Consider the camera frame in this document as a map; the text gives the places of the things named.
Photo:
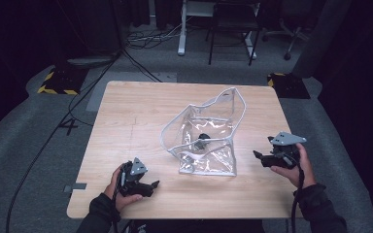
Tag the clear plastic bag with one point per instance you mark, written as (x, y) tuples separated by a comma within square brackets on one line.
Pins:
[(207, 136)]

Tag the grey curtain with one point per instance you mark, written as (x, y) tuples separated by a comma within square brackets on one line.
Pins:
[(323, 35)]

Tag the person's left hand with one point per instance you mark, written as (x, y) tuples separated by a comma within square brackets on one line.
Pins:
[(119, 200)]

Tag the white desk frame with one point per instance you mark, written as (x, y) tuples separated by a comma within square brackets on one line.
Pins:
[(182, 35)]

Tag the grey tape strip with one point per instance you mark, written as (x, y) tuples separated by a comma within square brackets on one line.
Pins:
[(76, 186)]

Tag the small white toy car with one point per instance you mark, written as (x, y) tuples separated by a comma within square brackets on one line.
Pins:
[(202, 139)]

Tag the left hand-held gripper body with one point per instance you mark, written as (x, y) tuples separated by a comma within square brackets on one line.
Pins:
[(132, 179)]

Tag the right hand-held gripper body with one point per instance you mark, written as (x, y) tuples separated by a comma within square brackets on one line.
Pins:
[(285, 152)]

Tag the yellow black striped base plate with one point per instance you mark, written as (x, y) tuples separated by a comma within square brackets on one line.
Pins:
[(289, 85), (61, 82)]

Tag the office chair wheeled base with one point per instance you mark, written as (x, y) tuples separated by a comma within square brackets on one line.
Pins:
[(289, 35)]

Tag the person's right hand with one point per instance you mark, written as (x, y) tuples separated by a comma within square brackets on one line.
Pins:
[(299, 174)]

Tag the black metal chair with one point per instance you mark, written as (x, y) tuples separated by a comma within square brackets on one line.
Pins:
[(233, 22)]

